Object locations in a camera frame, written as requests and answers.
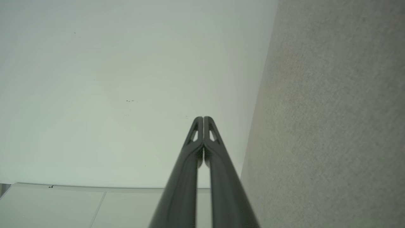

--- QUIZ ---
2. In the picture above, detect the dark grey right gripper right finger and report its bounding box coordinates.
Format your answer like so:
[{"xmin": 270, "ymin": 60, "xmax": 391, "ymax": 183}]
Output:
[{"xmin": 204, "ymin": 116, "xmax": 260, "ymax": 228}]

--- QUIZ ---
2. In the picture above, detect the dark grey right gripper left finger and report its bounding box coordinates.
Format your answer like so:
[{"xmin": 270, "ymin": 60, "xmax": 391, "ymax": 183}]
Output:
[{"xmin": 149, "ymin": 117, "xmax": 204, "ymax": 228}]

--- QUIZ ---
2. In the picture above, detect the grey fabric sofa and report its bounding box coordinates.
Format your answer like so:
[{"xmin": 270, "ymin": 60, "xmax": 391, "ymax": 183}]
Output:
[{"xmin": 240, "ymin": 0, "xmax": 405, "ymax": 228}]

